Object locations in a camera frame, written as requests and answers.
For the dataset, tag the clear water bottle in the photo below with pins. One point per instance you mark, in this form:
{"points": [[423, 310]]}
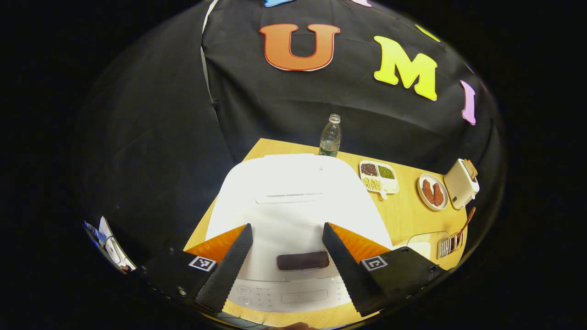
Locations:
{"points": [[330, 137]]}

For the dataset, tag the clear plastic container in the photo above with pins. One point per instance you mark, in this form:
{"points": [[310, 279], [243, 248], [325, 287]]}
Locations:
{"points": [[435, 238]]}

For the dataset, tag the white and blue object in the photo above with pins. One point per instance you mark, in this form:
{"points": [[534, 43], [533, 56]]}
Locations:
{"points": [[117, 252]]}

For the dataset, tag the white rice cooker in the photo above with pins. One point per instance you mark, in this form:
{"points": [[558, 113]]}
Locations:
{"points": [[298, 220]]}

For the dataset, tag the white toaster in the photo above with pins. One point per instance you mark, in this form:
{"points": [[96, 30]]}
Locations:
{"points": [[458, 190]]}

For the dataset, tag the round white plate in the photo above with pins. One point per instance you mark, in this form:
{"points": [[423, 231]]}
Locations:
{"points": [[433, 207]]}

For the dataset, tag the brown wooden spoon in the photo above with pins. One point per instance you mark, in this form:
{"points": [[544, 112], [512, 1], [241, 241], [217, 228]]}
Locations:
{"points": [[467, 224]]}

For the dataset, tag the toast bread slice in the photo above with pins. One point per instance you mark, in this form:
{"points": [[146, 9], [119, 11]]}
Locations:
{"points": [[472, 167], [467, 170]]}

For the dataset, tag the white divided bean tray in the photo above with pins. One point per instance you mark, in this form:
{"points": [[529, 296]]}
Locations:
{"points": [[390, 185]]}

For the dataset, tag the brown meat piece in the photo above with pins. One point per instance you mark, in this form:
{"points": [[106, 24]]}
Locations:
{"points": [[438, 195], [428, 191]]}

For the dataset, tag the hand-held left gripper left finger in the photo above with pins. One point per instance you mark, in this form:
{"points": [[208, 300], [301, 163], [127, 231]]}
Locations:
{"points": [[227, 275]]}

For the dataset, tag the black backdrop cloth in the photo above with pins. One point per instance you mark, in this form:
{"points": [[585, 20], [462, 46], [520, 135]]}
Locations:
{"points": [[275, 114]]}

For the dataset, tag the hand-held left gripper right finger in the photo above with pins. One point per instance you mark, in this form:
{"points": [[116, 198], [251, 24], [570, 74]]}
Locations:
{"points": [[348, 275]]}

